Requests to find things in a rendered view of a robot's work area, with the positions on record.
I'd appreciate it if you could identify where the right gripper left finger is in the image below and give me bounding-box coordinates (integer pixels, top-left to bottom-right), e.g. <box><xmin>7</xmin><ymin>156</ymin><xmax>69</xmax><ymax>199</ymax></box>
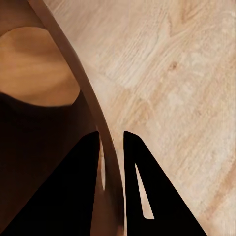
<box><xmin>0</xmin><ymin>131</ymin><xmax>100</xmax><ymax>236</ymax></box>

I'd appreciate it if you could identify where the trash can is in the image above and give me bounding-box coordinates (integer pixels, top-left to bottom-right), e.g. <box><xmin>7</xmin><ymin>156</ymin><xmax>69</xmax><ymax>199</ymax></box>
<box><xmin>0</xmin><ymin>0</ymin><xmax>125</xmax><ymax>236</ymax></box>

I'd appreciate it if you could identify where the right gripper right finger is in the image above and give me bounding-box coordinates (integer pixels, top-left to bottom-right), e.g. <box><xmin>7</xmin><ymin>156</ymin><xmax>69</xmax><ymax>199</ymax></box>
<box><xmin>123</xmin><ymin>131</ymin><xmax>207</xmax><ymax>236</ymax></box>

